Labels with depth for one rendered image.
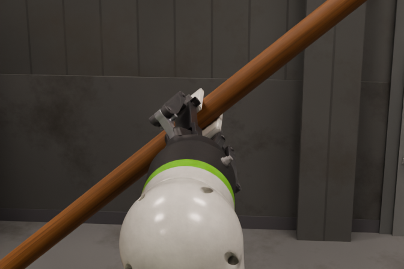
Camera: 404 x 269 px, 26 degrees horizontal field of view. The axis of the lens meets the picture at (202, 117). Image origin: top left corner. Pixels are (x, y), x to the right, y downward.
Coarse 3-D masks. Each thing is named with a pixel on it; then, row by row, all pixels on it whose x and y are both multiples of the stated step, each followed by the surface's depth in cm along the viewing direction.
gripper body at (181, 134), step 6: (174, 132) 95; (180, 132) 95; (186, 132) 96; (168, 138) 95; (174, 138) 94; (180, 138) 93; (186, 138) 92; (192, 138) 92; (198, 138) 92; (204, 138) 92; (168, 144) 93; (210, 144) 92; (216, 144) 93; (222, 150) 93
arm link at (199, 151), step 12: (180, 144) 88; (192, 144) 88; (204, 144) 88; (156, 156) 89; (168, 156) 86; (180, 156) 85; (192, 156) 85; (204, 156) 86; (216, 156) 87; (228, 156) 87; (156, 168) 85; (216, 168) 84; (228, 168) 88; (228, 180) 85
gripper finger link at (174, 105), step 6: (174, 96) 103; (180, 96) 103; (168, 102) 103; (174, 102) 100; (180, 102) 102; (162, 108) 96; (168, 108) 96; (174, 108) 98; (180, 108) 100; (168, 114) 96; (150, 120) 96; (156, 120) 96; (156, 126) 97
